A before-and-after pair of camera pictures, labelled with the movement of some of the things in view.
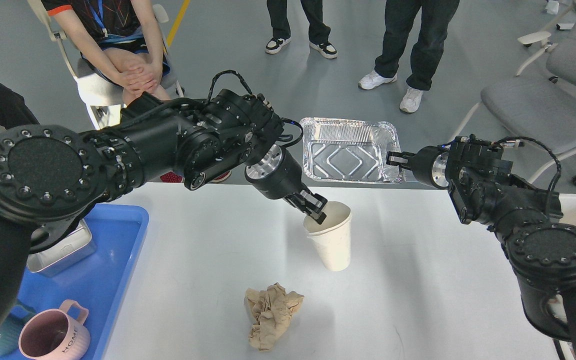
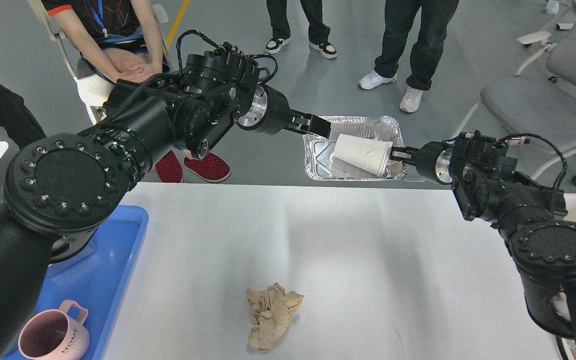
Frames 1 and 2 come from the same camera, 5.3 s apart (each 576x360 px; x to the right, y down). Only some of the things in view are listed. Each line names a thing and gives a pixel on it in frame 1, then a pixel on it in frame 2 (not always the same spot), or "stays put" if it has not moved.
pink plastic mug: x=53 y=334 stays put
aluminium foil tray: x=349 y=150 stays put
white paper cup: x=332 y=237 → x=371 y=155
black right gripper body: x=430 y=165 stays put
